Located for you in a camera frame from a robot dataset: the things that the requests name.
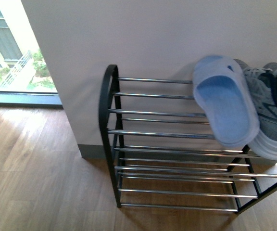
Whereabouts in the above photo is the white slide sandal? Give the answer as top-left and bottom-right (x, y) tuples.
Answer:
(193, 55), (260, 148)

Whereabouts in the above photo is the grey sneaker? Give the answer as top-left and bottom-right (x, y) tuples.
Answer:
(237, 60), (277, 161)

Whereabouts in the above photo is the black metal shoe rack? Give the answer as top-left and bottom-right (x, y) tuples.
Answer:
(98, 64), (277, 214)

